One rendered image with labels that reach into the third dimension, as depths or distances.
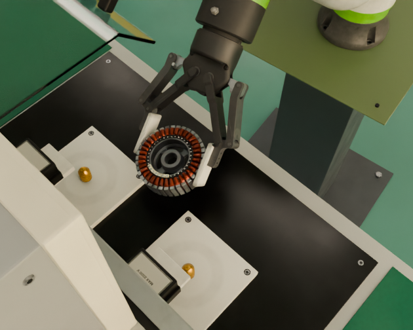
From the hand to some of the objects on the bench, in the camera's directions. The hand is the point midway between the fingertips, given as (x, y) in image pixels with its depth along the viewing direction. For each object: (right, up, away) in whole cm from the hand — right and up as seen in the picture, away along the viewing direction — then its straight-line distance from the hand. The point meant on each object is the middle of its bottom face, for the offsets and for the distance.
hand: (172, 158), depth 79 cm
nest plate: (+3, -18, -2) cm, 18 cm away
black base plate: (-7, -13, +3) cm, 15 cm away
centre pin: (+3, -18, -3) cm, 18 cm away
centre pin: (-15, -3, +5) cm, 16 cm away
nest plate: (-15, -4, +6) cm, 17 cm away
